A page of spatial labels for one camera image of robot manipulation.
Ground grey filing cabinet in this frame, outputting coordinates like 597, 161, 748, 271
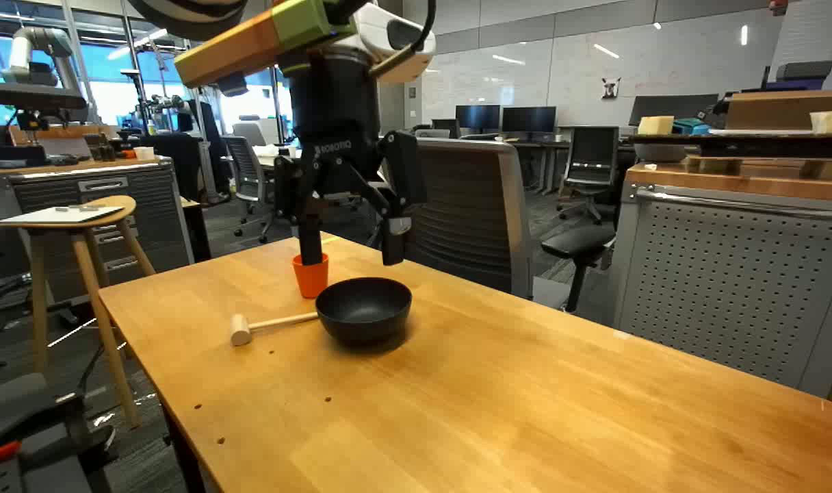
0, 161, 195, 302

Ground black bowl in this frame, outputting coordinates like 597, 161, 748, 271
314, 278, 412, 348

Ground wooden round stool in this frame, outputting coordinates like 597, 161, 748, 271
3, 196, 152, 427

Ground black computer monitor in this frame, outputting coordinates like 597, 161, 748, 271
453, 105, 500, 135
504, 108, 556, 138

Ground orange plastic cup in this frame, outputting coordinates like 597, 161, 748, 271
293, 259, 328, 300

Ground black computer monitor left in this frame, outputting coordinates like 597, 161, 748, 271
453, 105, 500, 135

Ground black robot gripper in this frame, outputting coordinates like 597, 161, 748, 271
276, 46, 427, 265

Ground small wooden mallet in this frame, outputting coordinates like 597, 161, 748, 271
229, 312, 314, 348

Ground black computer monitor right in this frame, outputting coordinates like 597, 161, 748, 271
504, 108, 556, 138

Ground black office chair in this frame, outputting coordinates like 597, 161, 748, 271
542, 127, 619, 312

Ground grey perforated cabinet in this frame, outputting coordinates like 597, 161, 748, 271
609, 164, 832, 398

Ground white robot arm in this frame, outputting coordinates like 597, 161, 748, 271
128, 0, 436, 265

